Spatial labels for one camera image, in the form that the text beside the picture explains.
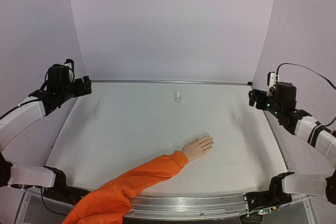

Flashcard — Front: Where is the orange sleeved forearm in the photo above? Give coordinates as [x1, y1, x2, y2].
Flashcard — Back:
[63, 151, 188, 223]

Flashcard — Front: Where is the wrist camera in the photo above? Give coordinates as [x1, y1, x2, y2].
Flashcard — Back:
[267, 72, 278, 97]
[64, 59, 75, 73]

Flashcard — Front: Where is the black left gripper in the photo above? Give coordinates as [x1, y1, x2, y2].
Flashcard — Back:
[59, 75, 92, 103]

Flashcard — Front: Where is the aluminium back edge strip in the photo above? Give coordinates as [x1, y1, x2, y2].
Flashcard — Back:
[92, 79, 253, 86]

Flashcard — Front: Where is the mannequin hand with long nails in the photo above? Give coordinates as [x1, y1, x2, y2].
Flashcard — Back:
[181, 136, 214, 162]

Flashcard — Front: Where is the aluminium table front rail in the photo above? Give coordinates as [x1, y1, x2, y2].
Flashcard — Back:
[15, 186, 316, 224]

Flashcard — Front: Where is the clear nail polish bottle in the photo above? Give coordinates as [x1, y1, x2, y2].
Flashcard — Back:
[174, 96, 182, 103]

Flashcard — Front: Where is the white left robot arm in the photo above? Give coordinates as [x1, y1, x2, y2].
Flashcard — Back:
[1, 59, 92, 205]

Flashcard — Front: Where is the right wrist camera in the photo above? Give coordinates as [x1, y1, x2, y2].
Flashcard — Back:
[267, 72, 278, 97]

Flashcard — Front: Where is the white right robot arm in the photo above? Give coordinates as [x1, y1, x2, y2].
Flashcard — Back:
[244, 82, 335, 215]

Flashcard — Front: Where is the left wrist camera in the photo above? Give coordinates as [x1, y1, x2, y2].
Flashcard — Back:
[64, 59, 75, 73]

